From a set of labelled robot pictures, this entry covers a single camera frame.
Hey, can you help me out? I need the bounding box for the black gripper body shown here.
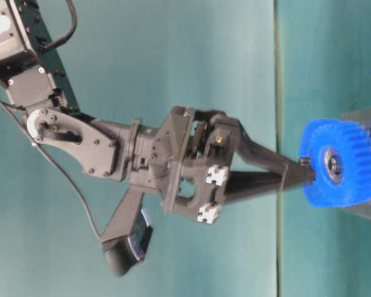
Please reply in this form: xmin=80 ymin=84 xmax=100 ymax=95
xmin=123 ymin=106 xmax=244 ymax=224

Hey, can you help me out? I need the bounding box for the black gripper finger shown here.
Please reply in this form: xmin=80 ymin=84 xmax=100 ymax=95
xmin=228 ymin=119 xmax=315 ymax=186
xmin=223 ymin=171 xmax=282 ymax=205

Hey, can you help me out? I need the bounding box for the small blue plastic gear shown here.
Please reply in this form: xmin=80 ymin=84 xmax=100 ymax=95
xmin=299 ymin=118 xmax=371 ymax=208

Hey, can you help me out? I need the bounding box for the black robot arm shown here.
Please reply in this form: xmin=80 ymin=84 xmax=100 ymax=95
xmin=0 ymin=1 xmax=315 ymax=223

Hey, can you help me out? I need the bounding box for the rear threaded steel shaft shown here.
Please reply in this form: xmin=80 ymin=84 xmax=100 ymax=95
xmin=299 ymin=157 xmax=310 ymax=164

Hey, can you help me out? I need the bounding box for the threaded steel shaft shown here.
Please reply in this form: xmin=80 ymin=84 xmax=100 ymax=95
xmin=328 ymin=157 xmax=341 ymax=175
xmin=299 ymin=157 xmax=310 ymax=164

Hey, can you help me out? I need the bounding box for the front threaded steel shaft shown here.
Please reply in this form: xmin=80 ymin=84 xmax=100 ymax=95
xmin=328 ymin=157 xmax=341 ymax=175

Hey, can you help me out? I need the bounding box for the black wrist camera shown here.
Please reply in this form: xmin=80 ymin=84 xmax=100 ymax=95
xmin=100 ymin=187 xmax=153 ymax=277

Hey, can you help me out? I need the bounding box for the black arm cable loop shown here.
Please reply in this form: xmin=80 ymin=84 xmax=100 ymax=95
xmin=45 ymin=0 xmax=78 ymax=50

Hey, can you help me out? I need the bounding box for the thin black camera cable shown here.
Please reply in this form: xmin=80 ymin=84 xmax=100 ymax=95
xmin=0 ymin=77 xmax=103 ymax=239

